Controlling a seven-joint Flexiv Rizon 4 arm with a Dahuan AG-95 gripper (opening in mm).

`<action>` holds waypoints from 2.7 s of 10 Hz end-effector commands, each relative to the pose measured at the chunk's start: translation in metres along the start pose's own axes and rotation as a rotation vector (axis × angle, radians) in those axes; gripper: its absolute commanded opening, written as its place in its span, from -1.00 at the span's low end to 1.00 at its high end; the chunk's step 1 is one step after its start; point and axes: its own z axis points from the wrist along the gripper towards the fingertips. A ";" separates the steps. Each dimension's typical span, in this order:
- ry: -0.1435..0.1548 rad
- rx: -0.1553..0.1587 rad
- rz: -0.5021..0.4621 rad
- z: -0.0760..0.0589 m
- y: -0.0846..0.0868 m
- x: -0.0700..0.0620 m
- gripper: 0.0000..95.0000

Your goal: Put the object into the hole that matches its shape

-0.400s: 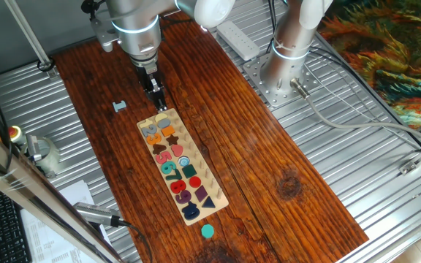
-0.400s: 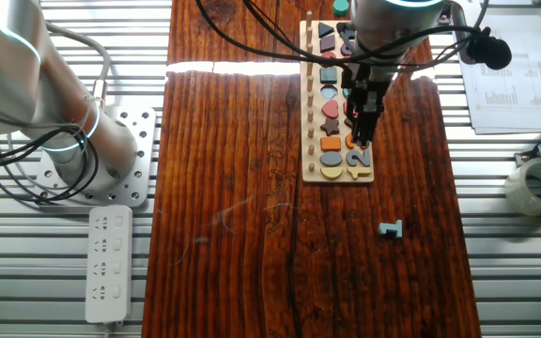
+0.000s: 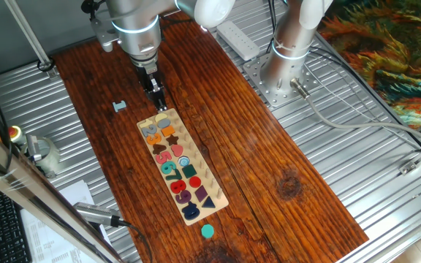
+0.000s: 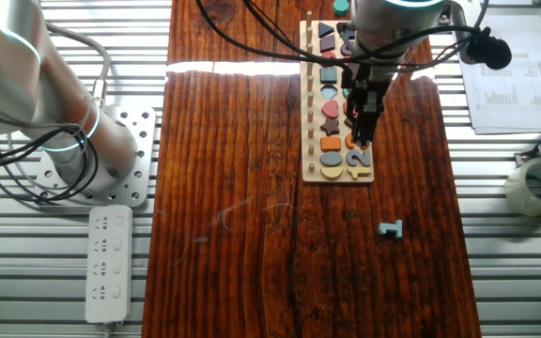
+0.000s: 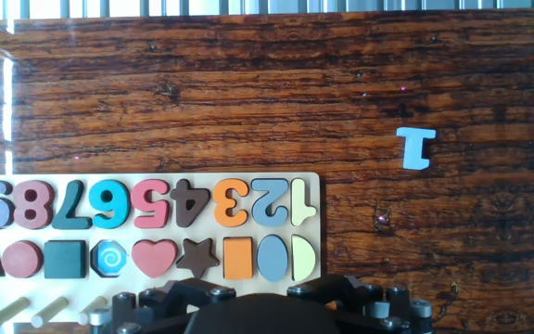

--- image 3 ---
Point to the pink heart piece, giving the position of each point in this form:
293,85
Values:
177,149

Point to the pale yellow semicircle piece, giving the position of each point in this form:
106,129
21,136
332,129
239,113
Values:
161,117

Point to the red circle piece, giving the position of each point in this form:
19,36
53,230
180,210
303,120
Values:
195,181

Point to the red number eight piece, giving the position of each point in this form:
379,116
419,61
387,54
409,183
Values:
178,186

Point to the dark brown wooden plank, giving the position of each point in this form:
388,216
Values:
254,153

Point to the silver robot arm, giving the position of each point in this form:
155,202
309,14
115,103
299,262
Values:
137,33

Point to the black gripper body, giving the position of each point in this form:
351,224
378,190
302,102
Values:
151,82

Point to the colourful painted cloth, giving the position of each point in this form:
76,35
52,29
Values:
389,47

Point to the pink number five piece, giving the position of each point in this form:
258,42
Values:
163,158

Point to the printed paper sheet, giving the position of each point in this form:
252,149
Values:
49,241

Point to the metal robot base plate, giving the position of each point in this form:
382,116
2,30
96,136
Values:
280,99

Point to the purple rhombus piece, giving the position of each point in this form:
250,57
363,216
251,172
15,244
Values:
201,193

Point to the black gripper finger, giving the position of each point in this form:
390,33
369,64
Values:
152,100
162,102

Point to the grey-blue oval piece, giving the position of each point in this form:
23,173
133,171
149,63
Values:
164,123

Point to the wooden shape puzzle board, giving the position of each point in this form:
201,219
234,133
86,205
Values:
203,171

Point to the purple number nine piece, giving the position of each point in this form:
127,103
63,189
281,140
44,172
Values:
183,197

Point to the brown number four piece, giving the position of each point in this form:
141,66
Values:
158,148

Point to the dark green number seven piece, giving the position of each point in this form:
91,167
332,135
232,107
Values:
174,176

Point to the dark green square piece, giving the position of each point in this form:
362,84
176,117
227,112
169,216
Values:
189,171

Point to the grey-blue number two piece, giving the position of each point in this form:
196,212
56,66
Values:
148,130

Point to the white power strip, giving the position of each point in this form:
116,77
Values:
238,40

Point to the red emergency stop button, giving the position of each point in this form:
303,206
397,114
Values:
14,131

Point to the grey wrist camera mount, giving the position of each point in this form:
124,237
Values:
102,34

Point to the brown star piece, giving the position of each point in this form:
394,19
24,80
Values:
172,139

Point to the large aluminium frame beam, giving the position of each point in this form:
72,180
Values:
31,190

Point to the silver camera on stand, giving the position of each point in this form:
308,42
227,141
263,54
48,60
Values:
93,213

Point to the teal number six piece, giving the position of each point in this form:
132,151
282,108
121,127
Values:
168,168

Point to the orange square piece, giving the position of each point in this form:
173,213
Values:
168,131

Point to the light blue number one piece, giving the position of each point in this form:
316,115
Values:
120,106

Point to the orange number three piece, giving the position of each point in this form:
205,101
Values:
153,138

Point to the navy triangle piece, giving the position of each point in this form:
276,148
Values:
208,204

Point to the teal octagon puzzle piece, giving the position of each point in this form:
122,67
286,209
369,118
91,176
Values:
207,231

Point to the pale yellow number one piece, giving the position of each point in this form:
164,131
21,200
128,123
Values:
145,123

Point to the navy number ten piece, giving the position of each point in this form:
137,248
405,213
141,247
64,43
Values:
190,212

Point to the grey metal clamp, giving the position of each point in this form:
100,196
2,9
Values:
33,148

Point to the aluminium frame post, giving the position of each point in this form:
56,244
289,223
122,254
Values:
27,34

